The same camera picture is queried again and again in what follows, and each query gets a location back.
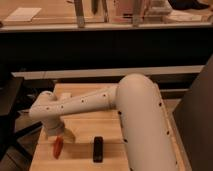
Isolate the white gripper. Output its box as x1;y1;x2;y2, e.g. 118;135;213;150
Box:
44;121;75;143

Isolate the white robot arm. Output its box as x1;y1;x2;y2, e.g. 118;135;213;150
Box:
29;74;178;171

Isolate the black rectangular block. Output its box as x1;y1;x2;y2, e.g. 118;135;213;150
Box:
93;136;103;163

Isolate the black chair at left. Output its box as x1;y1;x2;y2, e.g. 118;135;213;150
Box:
0;77;42;161

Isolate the white paper sheet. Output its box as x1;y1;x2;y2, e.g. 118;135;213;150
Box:
5;7;41;22

